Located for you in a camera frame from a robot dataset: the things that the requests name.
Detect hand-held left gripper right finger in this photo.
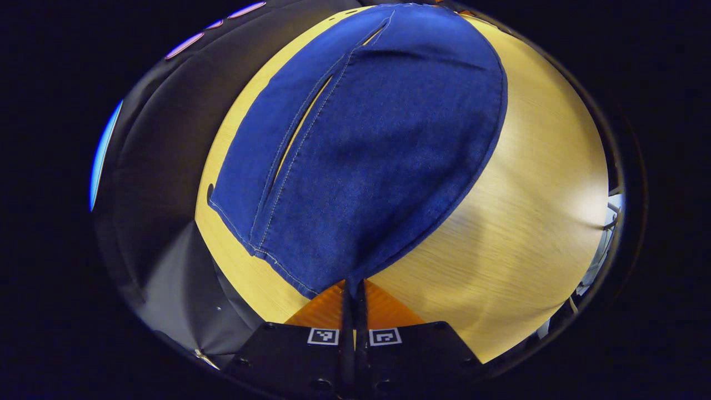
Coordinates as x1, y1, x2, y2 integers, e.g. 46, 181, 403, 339
355, 279, 485, 398

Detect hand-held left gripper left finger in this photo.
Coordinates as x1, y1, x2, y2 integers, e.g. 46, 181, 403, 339
227, 279, 357, 399

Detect blue jeans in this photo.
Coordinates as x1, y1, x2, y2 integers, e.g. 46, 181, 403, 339
208, 3, 509, 301

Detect white clip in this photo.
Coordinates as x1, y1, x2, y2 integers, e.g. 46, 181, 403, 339
193, 348, 222, 372

